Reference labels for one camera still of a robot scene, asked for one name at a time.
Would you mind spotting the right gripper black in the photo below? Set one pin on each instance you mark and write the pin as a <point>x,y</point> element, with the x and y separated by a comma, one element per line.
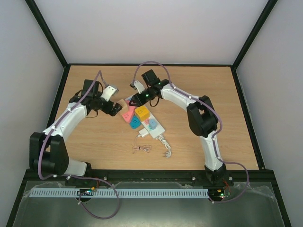
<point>141,96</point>

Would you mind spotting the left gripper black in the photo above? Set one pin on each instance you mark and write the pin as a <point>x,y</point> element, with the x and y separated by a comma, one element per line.
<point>115,110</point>

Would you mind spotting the yellow cube socket adapter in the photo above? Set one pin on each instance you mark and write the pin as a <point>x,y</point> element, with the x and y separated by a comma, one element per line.
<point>142,113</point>

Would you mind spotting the pink triangular socket adapter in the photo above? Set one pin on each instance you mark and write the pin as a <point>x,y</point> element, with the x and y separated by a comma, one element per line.
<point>130,113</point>

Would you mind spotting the blue socket adapter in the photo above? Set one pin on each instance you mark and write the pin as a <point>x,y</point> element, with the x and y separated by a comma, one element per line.
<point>135,122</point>

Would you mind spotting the white power strip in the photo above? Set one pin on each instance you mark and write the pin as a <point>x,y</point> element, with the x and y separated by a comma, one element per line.
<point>153,133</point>

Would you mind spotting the beige cube socket adapter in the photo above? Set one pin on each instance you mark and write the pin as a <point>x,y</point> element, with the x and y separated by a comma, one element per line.
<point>124,106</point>

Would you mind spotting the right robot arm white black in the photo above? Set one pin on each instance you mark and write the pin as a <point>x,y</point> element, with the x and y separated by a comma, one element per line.
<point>202,118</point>

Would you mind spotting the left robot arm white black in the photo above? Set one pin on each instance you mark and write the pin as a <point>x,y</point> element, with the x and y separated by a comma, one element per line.
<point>47,150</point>

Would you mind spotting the light blue small plug adapter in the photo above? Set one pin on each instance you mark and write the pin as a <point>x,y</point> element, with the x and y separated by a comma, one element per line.
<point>152,124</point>

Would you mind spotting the white USB charger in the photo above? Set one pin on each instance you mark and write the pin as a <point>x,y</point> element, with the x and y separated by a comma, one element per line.
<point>143,133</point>

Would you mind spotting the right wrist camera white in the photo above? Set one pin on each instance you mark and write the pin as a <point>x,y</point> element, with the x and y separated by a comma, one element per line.
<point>136,85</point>

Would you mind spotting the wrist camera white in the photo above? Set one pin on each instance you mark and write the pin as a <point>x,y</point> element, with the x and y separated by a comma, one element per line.
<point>136,85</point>
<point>109,91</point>

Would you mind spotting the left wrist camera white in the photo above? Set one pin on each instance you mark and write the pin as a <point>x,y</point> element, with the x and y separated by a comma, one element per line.
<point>109,91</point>

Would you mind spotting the light blue slotted cable duct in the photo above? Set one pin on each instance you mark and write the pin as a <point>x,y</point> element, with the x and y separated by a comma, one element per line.
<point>121,193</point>

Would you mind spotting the black frame rail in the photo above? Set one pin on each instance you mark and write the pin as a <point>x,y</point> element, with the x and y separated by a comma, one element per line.
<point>193,178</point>

